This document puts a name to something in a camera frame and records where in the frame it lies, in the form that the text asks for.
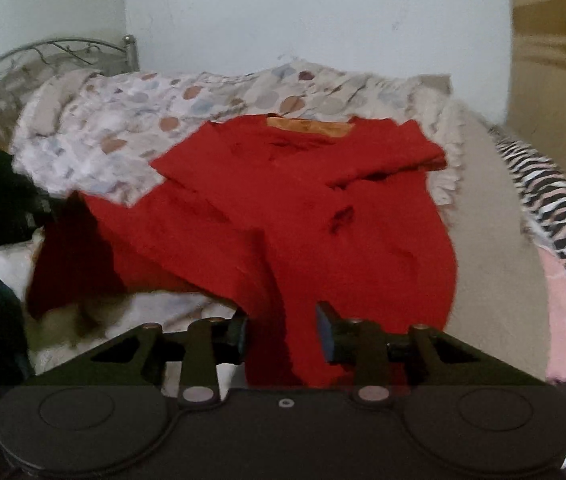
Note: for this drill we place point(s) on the red garment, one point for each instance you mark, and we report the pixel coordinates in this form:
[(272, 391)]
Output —
[(274, 221)]

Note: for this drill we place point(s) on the dotted patterned bed cover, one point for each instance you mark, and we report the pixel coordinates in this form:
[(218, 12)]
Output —
[(94, 130)]

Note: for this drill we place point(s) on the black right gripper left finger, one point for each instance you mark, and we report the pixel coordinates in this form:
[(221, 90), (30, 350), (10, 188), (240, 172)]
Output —
[(140, 357)]

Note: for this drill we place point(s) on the metal bed headboard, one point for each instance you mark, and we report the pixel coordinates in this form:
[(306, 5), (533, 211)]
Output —
[(48, 55)]

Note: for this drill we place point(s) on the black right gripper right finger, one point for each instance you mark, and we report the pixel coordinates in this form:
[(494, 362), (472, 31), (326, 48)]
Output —
[(423, 356)]

